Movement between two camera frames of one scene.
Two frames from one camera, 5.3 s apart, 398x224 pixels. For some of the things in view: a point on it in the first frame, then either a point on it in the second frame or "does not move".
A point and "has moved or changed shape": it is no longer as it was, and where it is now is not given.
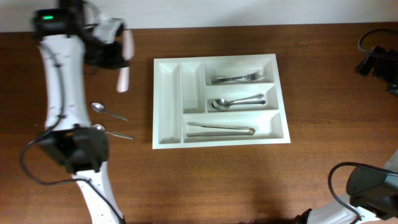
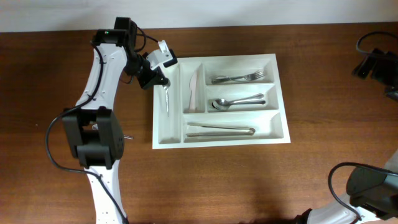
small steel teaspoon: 100,127 does not move
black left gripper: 116,60 to 155,78
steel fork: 251,76 does not move
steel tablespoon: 222,104 does not move
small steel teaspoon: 98,107 has moved or changed shape
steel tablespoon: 222,103 does not move
